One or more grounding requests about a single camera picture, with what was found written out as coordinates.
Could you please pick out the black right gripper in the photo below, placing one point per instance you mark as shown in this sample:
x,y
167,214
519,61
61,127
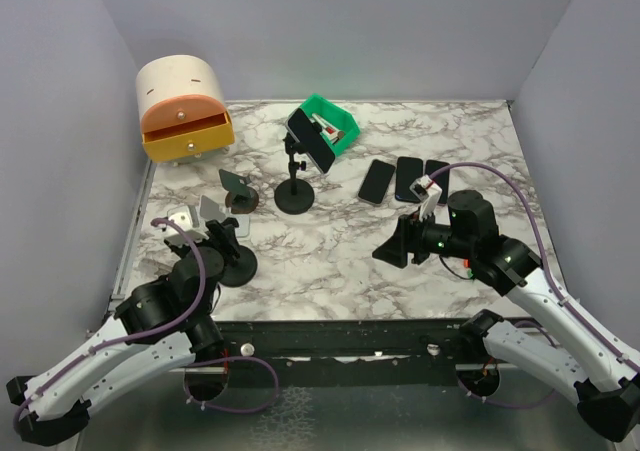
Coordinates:
x,y
407,238

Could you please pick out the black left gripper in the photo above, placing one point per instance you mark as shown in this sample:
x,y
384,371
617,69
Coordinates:
x,y
226,236

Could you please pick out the silver folding phone stand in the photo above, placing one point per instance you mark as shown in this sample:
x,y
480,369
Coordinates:
x,y
211,210

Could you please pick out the brown round-base phone stand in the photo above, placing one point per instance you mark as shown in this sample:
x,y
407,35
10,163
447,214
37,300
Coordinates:
x,y
241,198

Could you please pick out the silver-edged phone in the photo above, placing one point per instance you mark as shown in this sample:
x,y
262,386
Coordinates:
x,y
376,182

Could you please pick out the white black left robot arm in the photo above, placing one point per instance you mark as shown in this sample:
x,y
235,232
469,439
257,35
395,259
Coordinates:
x,y
164,324

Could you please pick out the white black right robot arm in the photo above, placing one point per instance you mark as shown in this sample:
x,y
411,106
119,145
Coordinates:
x,y
594,370

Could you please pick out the black tall phone stand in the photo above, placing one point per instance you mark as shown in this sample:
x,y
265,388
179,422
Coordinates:
x,y
294,196

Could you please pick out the black phone on tall stand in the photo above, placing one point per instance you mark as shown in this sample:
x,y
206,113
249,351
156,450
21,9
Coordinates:
x,y
300,127

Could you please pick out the items inside green bin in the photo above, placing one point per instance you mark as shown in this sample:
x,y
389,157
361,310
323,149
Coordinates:
x,y
328,130

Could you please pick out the beige orange drawer box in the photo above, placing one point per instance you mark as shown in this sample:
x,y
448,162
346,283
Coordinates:
x,y
182,111

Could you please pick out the green plastic bin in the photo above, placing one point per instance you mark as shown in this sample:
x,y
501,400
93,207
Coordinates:
x,y
336,116

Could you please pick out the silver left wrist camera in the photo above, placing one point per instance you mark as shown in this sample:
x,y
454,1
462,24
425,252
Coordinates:
x,y
187,219

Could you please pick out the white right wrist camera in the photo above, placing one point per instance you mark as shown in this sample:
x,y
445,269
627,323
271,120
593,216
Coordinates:
x,y
428,192

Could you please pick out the black front rail bar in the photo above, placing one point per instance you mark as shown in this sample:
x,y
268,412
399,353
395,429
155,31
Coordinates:
x,y
349,352

